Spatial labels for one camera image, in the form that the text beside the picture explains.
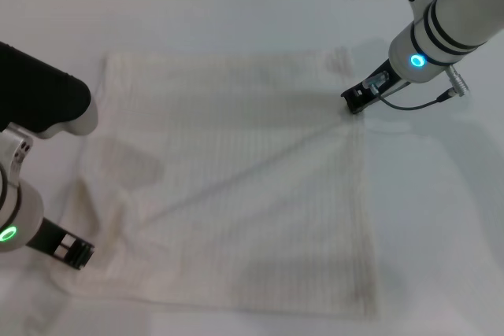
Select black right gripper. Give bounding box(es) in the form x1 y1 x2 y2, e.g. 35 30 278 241
340 58 413 116

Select white ribbed towel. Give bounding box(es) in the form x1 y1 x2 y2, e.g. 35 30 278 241
58 48 385 311

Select thin grey gripper cable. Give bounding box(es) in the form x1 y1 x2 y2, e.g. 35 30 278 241
364 71 454 110

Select silver round cable connector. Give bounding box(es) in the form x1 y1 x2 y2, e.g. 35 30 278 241
444 66 473 92

